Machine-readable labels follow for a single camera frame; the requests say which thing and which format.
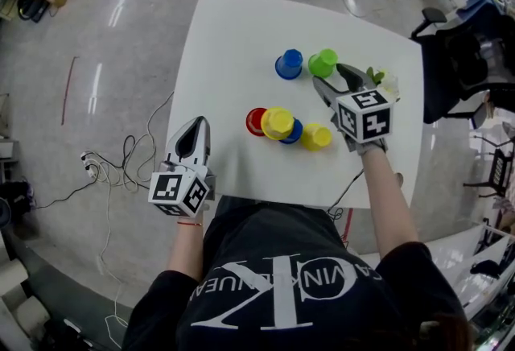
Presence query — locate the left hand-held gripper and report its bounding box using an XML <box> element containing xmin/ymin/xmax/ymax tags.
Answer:
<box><xmin>147</xmin><ymin>116</ymin><xmax>217</xmax><ymax>219</ymax></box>

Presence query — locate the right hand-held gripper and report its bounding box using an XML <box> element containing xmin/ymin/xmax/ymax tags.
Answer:
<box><xmin>312</xmin><ymin>63</ymin><xmax>394</xmax><ymax>156</ymax></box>

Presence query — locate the green paper cup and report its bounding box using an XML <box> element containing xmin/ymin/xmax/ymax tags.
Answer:
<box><xmin>307</xmin><ymin>47</ymin><xmax>339</xmax><ymax>80</ymax></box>

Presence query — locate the yellow paper cup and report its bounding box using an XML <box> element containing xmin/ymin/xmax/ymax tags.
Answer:
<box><xmin>260</xmin><ymin>106</ymin><xmax>295</xmax><ymax>141</ymax></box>
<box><xmin>300</xmin><ymin>122</ymin><xmax>333</xmax><ymax>152</ymax></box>

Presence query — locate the blue paper cup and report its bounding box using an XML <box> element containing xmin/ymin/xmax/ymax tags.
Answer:
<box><xmin>274</xmin><ymin>48</ymin><xmax>304</xmax><ymax>81</ymax></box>
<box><xmin>279</xmin><ymin>118</ymin><xmax>304</xmax><ymax>146</ymax></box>

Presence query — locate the red paper cup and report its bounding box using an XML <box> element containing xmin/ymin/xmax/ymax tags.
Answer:
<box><xmin>245</xmin><ymin>107</ymin><xmax>269</xmax><ymax>138</ymax></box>

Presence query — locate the person's right forearm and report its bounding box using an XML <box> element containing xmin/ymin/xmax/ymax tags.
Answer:
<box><xmin>360</xmin><ymin>146</ymin><xmax>420</xmax><ymax>268</ymax></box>

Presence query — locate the person's left forearm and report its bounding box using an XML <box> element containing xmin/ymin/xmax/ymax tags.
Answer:
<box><xmin>167</xmin><ymin>218</ymin><xmax>204</xmax><ymax>282</ymax></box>

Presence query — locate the white potted flower plant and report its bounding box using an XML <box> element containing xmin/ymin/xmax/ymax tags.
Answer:
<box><xmin>365</xmin><ymin>66</ymin><xmax>402</xmax><ymax>101</ymax></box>

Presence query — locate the white power strip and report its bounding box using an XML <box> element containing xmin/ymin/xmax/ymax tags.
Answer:
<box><xmin>80</xmin><ymin>151</ymin><xmax>101</xmax><ymax>180</ymax></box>

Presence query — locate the white table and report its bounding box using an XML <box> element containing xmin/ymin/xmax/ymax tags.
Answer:
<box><xmin>165</xmin><ymin>0</ymin><xmax>426</xmax><ymax>210</ymax></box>

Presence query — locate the black office chair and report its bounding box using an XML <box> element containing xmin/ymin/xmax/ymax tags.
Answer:
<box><xmin>410</xmin><ymin>2</ymin><xmax>515</xmax><ymax>129</ymax></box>

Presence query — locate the person's black printed shirt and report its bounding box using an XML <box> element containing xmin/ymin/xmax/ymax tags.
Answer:
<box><xmin>122</xmin><ymin>196</ymin><xmax>470</xmax><ymax>351</ymax></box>

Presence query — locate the red floor tape strip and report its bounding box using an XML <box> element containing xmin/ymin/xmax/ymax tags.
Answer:
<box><xmin>60</xmin><ymin>55</ymin><xmax>80</xmax><ymax>127</ymax></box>
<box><xmin>341</xmin><ymin>207</ymin><xmax>355</xmax><ymax>246</ymax></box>

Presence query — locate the black metal chair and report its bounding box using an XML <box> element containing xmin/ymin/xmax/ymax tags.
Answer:
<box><xmin>462</xmin><ymin>122</ymin><xmax>515</xmax><ymax>197</ymax></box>

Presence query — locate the white side desk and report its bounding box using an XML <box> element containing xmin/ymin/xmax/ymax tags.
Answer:
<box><xmin>426</xmin><ymin>220</ymin><xmax>515</xmax><ymax>342</ymax></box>

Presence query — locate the small black bag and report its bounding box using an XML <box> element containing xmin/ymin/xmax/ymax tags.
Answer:
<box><xmin>469</xmin><ymin>258</ymin><xmax>502</xmax><ymax>278</ymax></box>

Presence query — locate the thin grey floor cable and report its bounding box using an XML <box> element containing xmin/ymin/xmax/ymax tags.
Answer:
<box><xmin>136</xmin><ymin>90</ymin><xmax>176</xmax><ymax>189</ymax></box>

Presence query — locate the white floor cable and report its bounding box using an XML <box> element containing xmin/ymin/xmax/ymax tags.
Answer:
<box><xmin>90</xmin><ymin>159</ymin><xmax>130</xmax><ymax>349</ymax></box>

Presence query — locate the black and yellow cable reel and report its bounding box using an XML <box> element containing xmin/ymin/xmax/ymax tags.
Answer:
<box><xmin>16</xmin><ymin>0</ymin><xmax>52</xmax><ymax>23</ymax></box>

